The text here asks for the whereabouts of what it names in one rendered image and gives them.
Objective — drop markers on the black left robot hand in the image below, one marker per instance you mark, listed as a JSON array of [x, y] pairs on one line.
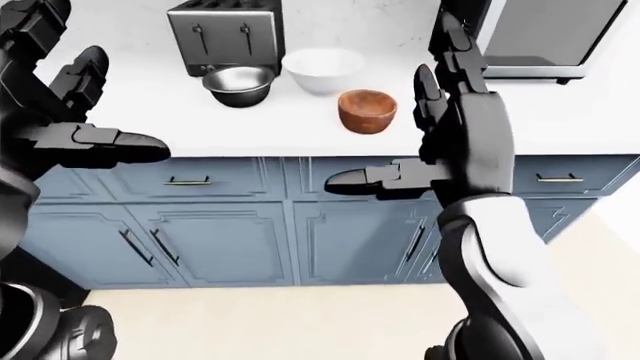
[[35, 112]]

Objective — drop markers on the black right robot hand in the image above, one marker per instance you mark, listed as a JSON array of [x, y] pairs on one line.
[[475, 135]]

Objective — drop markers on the brown wooden bowl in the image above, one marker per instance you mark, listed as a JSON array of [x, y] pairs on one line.
[[367, 110]]

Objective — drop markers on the white ceramic bowl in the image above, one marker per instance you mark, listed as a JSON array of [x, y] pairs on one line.
[[322, 71]]

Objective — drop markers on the stainless steel bowl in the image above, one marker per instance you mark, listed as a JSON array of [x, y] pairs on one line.
[[238, 85]]

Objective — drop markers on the silver four-slot toaster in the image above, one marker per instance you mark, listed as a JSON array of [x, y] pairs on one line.
[[226, 35]]

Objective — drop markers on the black robot leg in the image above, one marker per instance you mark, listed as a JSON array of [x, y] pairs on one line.
[[50, 322]]

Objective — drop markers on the blue kitchen cabinet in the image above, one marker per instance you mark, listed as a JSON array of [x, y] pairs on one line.
[[240, 221]]

